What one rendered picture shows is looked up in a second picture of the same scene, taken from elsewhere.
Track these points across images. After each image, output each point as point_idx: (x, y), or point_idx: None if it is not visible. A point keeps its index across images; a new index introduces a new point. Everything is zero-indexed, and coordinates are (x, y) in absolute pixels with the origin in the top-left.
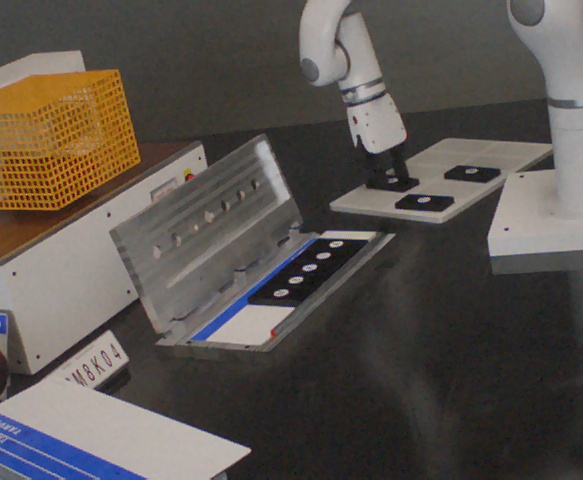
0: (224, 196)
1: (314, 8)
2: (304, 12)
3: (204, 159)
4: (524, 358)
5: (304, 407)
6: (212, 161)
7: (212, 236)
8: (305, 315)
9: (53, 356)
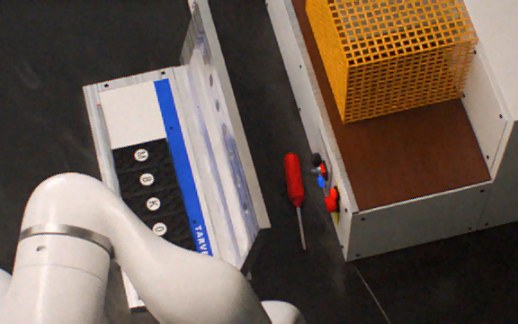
0: (234, 155)
1: (268, 305)
2: (287, 305)
3: (349, 220)
4: None
5: (16, 61)
6: None
7: (218, 132)
8: (96, 141)
9: (272, 22)
